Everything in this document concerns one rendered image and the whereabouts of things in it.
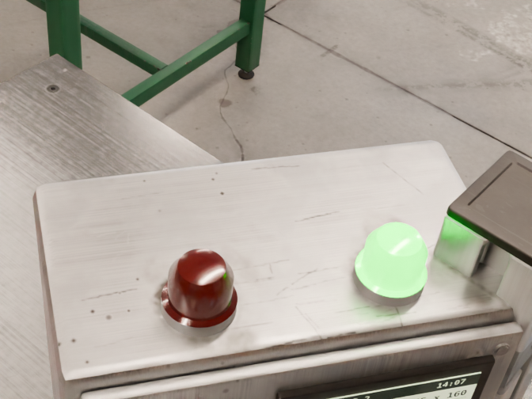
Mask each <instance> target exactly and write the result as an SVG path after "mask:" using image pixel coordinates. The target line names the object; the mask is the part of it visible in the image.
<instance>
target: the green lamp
mask: <svg viewBox="0 0 532 399"><path fill-rule="evenodd" d="M427 258H428V249H427V246H426V245H425V243H424V240H423V239H422V237H421V236H420V234H419V233H418V232H417V231H416V230H415V229H414V228H412V227H411V226H409V225H406V224H404V223H400V222H391V223H387V224H385V225H383V226H381V227H379V228H377V229H376V230H374V231H373V232H372V233H371V234H370V235H369V236H368V238H367V241H366V244H365V248H364V249H363V250H362V251H361V252H360V253H359V255H358V256H357V258H356V261H355V267H354V271H353V279H354V282H355V285H356V286H357V288H358V290H359V291H360V292H361V293H362V294H363V295H364V296H365V297H366V298H368V299H370V300H371V301H372V302H376V303H377V304H380V305H384V306H405V305H408V304H410V303H412V302H414V301H416V300H417V299H418V298H419V297H420V296H421V294H422V292H423V290H424V286H425V283H426V280H427V269H426V267H425V264H426V261H427Z"/></svg>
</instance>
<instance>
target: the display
mask: <svg viewBox="0 0 532 399"><path fill-rule="evenodd" d="M494 363H495V358H494V356H493V355H484V356H480V357H475V358H470V359H461V360H457V361H452V362H447V363H439V364H434V365H429V366H424V367H416V368H411V369H406V370H398V371H393V372H388V373H383V374H375V375H370V376H365V377H360V378H352V379H347V380H342V381H337V382H329V383H324V384H319V385H315V386H306V387H301V388H296V389H288V390H283V391H279V392H278V393H277V394H276V399H480V396H481V394H482V391H483V389H484V387H485V384H486V382H487V380H488V377H489V375H490V373H491V371H492V368H493V366H494Z"/></svg>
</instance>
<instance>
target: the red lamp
mask: <svg viewBox="0 0 532 399"><path fill-rule="evenodd" d="M237 305H238V295H237V292H236V290H235V287H234V272H233V270H232V268H231V266H230V265H229V264H228V263H227V262H226V261H225V260H224V259H223V258H222V257H221V256H220V255H219V254H218V253H216V252H215V251H212V250H209V249H192V250H190V251H187V252H186V253H184V254H183V255H182V256H180V257H179V258H177V259H176V260H175V261H174V262H173V264H172V265H171V266H170V269H169V274H168V281H167V283H166V284H165V286H164V288H163V290H162V293H161V312H162V315H163V317H164V319H165V320H166V322H167V323H168V324H169V325H170V326H171V327H172V328H173V329H175V330H176V331H178V332H179V333H183V334H184V335H188V336H197V337H203V336H212V335H215V334H217V333H220V332H221V331H223V330H224V329H226V328H227V327H228V326H229V325H230V324H231V323H232V321H233V320H234V318H235V315H236V312H237Z"/></svg>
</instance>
